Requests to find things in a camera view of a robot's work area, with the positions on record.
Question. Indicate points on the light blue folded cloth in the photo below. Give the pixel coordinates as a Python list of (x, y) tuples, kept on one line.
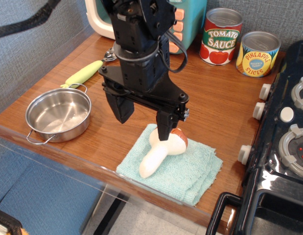
[(182, 178)]

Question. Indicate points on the pineapple slices can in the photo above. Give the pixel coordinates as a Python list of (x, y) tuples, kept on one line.
[(257, 53)]

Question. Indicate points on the tomato sauce can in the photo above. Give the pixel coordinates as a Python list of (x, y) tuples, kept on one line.
[(222, 29)]

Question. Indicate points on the black toy stove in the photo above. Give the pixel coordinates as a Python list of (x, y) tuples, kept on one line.
[(272, 199)]

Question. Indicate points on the black orange object corner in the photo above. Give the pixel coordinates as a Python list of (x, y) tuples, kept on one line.
[(9, 225)]

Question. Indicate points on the spoon with green handle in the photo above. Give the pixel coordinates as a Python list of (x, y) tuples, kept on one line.
[(88, 71)]

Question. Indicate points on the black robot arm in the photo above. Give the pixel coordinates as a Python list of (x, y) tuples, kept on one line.
[(142, 33)]

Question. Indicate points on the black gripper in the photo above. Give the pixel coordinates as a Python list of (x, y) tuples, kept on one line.
[(143, 77)]

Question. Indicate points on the clear acrylic barrier panel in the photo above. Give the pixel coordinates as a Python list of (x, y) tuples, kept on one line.
[(48, 198)]

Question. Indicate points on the small steel pot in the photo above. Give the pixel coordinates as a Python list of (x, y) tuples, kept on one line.
[(59, 115)]

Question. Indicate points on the teal toy microwave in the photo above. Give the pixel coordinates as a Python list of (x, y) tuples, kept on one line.
[(189, 16)]

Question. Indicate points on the white brown toy mushroom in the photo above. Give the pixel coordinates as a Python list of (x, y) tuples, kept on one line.
[(175, 145)]

